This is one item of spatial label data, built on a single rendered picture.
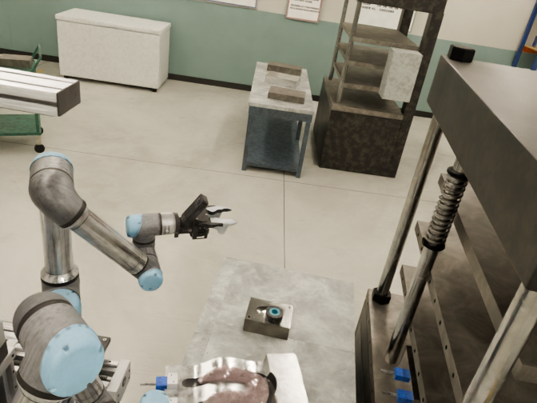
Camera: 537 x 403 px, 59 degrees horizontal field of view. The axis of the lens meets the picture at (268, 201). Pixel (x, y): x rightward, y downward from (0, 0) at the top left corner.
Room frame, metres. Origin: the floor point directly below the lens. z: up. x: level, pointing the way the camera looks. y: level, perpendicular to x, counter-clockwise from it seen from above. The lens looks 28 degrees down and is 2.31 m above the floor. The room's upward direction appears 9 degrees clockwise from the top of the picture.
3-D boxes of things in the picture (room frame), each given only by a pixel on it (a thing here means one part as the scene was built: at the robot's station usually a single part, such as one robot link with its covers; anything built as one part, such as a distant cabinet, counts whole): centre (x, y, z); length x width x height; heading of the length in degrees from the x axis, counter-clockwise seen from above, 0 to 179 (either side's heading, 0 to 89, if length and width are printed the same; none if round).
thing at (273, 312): (1.61, -0.10, 0.89); 0.08 x 0.08 x 0.04
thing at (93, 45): (7.47, 2.71, 0.47); 1.52 x 0.77 x 0.94; 93
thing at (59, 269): (1.21, 0.63, 1.41); 0.15 x 0.12 x 0.55; 25
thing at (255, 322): (1.64, -0.09, 0.83); 0.20 x 0.15 x 0.07; 86
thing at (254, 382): (1.19, 0.01, 0.90); 0.26 x 0.18 x 0.08; 103
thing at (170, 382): (1.19, 0.29, 0.85); 0.13 x 0.05 x 0.05; 103
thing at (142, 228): (1.32, 0.39, 1.43); 0.11 x 0.08 x 0.09; 115
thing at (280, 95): (5.84, 0.07, 0.44); 1.90 x 0.70 x 0.89; 3
